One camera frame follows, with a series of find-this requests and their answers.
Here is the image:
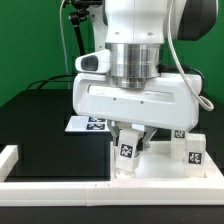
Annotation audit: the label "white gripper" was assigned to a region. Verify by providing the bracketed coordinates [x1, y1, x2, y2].
[73, 50, 199, 151]

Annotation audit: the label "white square tabletop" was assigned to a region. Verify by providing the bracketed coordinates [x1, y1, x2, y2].
[111, 141, 224, 181]

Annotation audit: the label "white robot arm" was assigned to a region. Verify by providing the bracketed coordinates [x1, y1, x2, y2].
[73, 0, 218, 150]

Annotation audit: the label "white marker plate with tags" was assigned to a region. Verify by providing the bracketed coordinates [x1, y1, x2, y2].
[65, 116, 109, 132]

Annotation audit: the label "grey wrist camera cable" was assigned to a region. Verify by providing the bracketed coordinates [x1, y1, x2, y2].
[166, 0, 215, 113]

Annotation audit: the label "black cables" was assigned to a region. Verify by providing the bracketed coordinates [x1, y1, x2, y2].
[26, 73, 78, 91]

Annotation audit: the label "white U-shaped fence wall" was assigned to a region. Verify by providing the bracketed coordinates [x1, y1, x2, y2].
[0, 145, 224, 206]

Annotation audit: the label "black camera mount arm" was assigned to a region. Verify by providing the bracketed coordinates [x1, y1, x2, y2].
[62, 0, 104, 56]

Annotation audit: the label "white cable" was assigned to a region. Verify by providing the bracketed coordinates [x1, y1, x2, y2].
[59, 0, 72, 90]

